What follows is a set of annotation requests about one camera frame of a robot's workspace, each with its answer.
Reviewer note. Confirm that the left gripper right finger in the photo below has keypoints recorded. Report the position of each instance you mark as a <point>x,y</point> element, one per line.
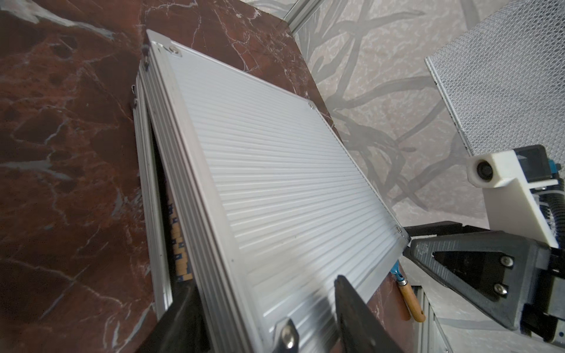
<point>359,330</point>

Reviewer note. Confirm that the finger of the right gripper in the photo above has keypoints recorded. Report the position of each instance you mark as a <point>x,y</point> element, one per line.
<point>495,271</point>
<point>441,228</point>

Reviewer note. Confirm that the blue garden fork wooden handle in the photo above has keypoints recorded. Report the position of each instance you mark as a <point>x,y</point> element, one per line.
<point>408,294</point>

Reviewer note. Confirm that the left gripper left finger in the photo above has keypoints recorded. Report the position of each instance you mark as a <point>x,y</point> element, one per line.
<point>182,327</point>

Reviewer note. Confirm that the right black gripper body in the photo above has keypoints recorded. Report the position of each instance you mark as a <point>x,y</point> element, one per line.
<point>544,315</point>

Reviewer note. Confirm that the silver poker set case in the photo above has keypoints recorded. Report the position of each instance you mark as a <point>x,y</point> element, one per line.
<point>271,205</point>

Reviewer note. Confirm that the white wire mesh basket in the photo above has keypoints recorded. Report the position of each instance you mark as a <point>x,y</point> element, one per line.
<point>503,80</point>

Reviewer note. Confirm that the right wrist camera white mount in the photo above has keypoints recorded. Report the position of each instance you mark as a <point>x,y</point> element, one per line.
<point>510,204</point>

